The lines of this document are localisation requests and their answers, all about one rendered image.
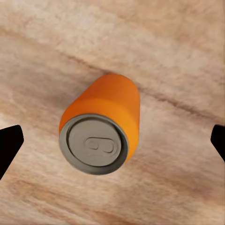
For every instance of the can of soda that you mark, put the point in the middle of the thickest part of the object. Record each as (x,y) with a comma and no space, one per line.
(99,131)

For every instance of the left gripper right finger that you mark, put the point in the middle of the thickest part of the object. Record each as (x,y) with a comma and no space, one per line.
(218,139)

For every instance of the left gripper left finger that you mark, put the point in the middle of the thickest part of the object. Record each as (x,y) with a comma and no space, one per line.
(11,140)

